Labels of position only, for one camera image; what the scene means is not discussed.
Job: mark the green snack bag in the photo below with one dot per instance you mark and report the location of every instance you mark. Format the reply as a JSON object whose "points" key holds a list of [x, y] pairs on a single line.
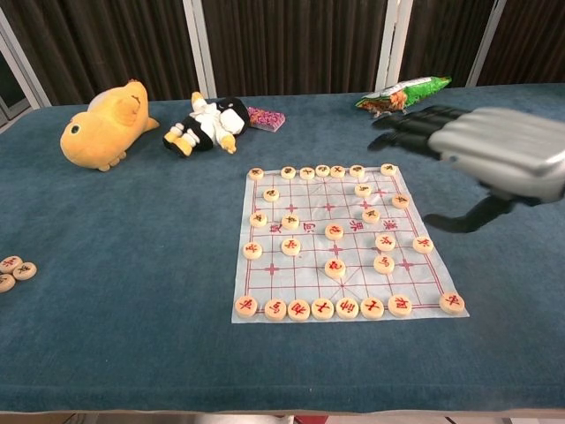
{"points": [[406, 93]]}

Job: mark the white frame post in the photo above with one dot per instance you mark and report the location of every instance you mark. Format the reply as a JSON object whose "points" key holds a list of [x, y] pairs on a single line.
{"points": [[389, 44], [17, 62], [199, 44], [485, 40]]}

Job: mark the white Chinese chess board sheet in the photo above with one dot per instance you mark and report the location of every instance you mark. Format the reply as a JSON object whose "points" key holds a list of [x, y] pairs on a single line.
{"points": [[309, 282]]}

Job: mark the black white penguin plush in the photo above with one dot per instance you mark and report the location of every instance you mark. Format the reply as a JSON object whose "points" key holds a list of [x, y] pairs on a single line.
{"points": [[207, 123]]}

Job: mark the wooden chess piece black character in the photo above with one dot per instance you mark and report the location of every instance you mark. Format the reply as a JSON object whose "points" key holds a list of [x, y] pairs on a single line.
{"points": [[288, 172], [357, 171], [256, 173], [371, 215], [307, 172], [290, 221], [338, 171], [322, 170], [363, 190], [5, 282], [271, 194], [388, 169], [400, 201], [258, 219], [24, 270]]}

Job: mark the wooden chess piece red character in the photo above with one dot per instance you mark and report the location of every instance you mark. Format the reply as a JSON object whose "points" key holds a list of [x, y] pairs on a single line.
{"points": [[384, 264], [298, 309], [334, 231], [246, 306], [400, 305], [422, 244], [451, 303], [291, 247], [347, 308], [322, 308], [10, 263], [335, 268], [275, 309], [385, 242], [372, 308], [253, 250]]}

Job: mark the dark brown curtain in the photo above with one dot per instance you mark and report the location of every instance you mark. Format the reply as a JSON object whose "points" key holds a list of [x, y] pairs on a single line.
{"points": [[291, 44]]}

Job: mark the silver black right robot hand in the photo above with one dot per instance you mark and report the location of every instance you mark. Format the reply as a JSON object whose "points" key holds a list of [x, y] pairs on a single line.
{"points": [[499, 146]]}

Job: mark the yellow plush toy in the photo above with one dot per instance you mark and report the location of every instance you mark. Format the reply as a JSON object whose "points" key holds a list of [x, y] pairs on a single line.
{"points": [[101, 132]]}

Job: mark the pink purple patterned packet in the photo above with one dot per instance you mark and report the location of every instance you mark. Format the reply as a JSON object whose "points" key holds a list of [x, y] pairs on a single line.
{"points": [[267, 118]]}

